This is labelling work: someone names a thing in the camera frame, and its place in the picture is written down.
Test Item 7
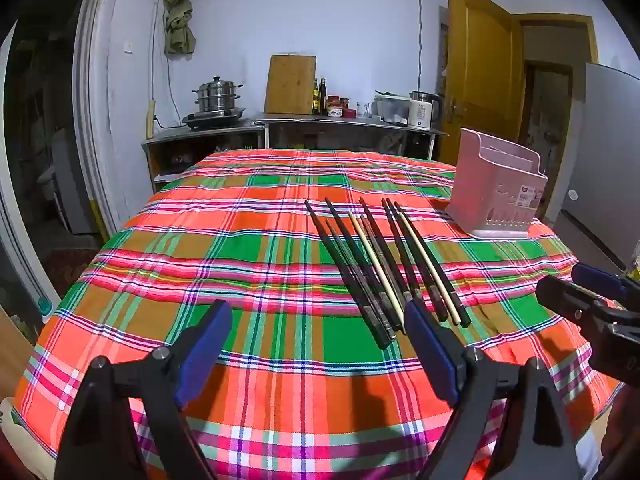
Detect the pink utensil holder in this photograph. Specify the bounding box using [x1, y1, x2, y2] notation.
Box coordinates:
[445, 127, 549, 239]

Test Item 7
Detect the hanging green cloth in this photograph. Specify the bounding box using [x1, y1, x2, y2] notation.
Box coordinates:
[164, 0, 197, 56]

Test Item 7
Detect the grey refrigerator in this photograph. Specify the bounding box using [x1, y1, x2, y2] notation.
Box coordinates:
[560, 62, 640, 273]

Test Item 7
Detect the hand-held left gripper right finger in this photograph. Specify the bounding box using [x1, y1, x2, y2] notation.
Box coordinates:
[403, 299, 594, 480]

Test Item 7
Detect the wooden cutting board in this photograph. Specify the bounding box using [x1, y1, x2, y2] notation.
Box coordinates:
[264, 55, 318, 116]

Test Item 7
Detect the steel steamer pot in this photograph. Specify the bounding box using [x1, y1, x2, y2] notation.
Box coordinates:
[192, 76, 244, 112]

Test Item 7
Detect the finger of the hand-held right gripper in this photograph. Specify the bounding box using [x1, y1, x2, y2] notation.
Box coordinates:
[571, 263, 640, 306]
[536, 274, 618, 333]

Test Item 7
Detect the row of dark chopsticks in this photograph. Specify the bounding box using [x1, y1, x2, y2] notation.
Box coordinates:
[304, 196, 472, 351]

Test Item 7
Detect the plaid tablecloth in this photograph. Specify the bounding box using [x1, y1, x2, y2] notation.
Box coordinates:
[12, 147, 623, 480]

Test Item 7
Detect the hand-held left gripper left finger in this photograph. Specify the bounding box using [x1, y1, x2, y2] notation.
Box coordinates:
[54, 299, 234, 480]

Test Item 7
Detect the white door frame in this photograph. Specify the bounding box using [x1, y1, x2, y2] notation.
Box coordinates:
[72, 0, 133, 241]

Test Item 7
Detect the steel kitchen counter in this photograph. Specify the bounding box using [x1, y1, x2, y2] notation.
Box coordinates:
[141, 114, 449, 196]

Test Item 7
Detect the white wall cable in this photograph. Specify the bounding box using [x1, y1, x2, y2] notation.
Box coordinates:
[416, 0, 423, 92]

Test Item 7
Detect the black power cable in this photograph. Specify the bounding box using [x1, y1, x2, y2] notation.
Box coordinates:
[150, 0, 187, 130]

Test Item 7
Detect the beige wooden chopstick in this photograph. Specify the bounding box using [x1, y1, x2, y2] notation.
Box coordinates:
[394, 203, 461, 325]
[348, 212, 405, 332]

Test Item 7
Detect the wooden door frame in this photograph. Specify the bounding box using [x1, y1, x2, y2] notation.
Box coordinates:
[517, 12, 599, 221]

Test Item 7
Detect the clear plastic container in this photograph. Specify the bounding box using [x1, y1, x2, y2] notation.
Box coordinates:
[374, 91, 413, 124]

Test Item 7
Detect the white electric kettle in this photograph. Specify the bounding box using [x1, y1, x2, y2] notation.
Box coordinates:
[407, 91, 442, 129]

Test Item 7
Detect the wooden door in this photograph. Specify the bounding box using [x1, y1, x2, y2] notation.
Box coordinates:
[446, 0, 526, 167]

